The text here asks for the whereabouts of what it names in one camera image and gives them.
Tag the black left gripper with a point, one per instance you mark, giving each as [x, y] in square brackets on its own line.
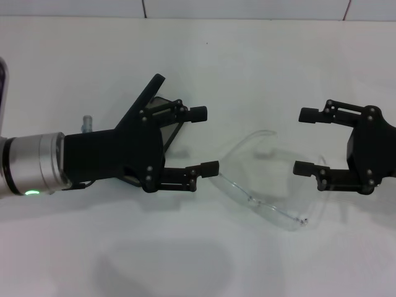
[102, 154]

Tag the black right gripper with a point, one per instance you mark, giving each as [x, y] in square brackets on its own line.
[371, 148]

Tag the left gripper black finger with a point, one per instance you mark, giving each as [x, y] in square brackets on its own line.
[198, 113]
[208, 169]

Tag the clear white glasses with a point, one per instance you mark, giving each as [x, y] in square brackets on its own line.
[235, 185]

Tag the black glasses case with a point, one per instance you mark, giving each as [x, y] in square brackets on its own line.
[153, 89]

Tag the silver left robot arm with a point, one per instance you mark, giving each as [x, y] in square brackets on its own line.
[31, 164]

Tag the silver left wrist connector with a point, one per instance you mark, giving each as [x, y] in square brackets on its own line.
[86, 123]

